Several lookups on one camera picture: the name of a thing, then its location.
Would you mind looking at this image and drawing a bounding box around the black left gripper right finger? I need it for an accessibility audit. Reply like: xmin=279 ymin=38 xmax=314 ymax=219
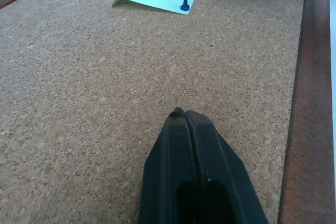
xmin=185 ymin=110 xmax=269 ymax=224

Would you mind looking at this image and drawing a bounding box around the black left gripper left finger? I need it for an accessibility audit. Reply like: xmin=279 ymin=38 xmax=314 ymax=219
xmin=138 ymin=106 xmax=198 ymax=224

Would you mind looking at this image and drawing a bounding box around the cork board with wooden frame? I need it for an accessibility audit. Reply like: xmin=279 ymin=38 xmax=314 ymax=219
xmin=0 ymin=0 xmax=336 ymax=224

